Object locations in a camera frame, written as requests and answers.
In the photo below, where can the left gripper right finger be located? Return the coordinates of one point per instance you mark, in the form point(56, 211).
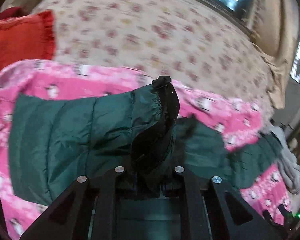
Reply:
point(212, 209)

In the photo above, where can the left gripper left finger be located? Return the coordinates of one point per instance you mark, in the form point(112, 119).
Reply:
point(87, 209)

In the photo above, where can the dark green puffer jacket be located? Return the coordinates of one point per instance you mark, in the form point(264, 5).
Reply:
point(52, 143)

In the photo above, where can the pink penguin blanket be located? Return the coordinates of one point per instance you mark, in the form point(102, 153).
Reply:
point(238, 121)

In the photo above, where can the grey sweatshirt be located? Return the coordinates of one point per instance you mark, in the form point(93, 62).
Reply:
point(287, 162)

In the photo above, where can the red ruffled pillow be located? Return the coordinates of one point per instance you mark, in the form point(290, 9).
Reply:
point(27, 37)

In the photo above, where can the floral bed sheet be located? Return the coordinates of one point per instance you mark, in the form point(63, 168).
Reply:
point(181, 38)

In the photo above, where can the beige right curtain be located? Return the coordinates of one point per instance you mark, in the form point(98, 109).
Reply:
point(276, 35)

